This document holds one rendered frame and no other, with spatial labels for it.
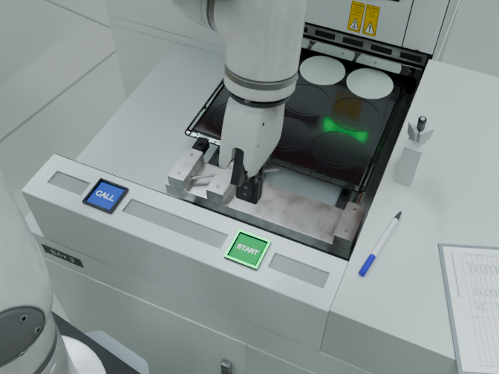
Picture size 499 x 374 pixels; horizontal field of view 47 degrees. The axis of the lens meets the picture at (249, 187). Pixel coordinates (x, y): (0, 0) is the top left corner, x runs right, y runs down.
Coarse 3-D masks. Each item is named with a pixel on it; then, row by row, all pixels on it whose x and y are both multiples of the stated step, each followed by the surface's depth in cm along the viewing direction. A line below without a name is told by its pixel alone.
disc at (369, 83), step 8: (352, 72) 126; (360, 72) 126; (368, 72) 126; (376, 72) 126; (352, 80) 124; (360, 80) 124; (368, 80) 124; (376, 80) 124; (384, 80) 124; (352, 88) 122; (360, 88) 122; (368, 88) 122; (376, 88) 122; (384, 88) 122; (392, 88) 122; (368, 96) 121; (376, 96) 121; (384, 96) 121
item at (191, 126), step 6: (222, 84) 123; (216, 90) 121; (210, 96) 120; (216, 96) 121; (210, 102) 119; (204, 108) 118; (198, 114) 117; (192, 120) 116; (198, 120) 116; (192, 126) 115
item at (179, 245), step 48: (48, 192) 96; (144, 192) 96; (96, 240) 99; (144, 240) 91; (192, 240) 90; (288, 240) 90; (192, 288) 96; (240, 288) 89; (288, 288) 85; (336, 288) 85; (288, 336) 94
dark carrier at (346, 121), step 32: (352, 64) 127; (224, 96) 120; (320, 96) 121; (352, 96) 120; (288, 128) 115; (320, 128) 114; (352, 128) 115; (288, 160) 109; (320, 160) 109; (352, 160) 109
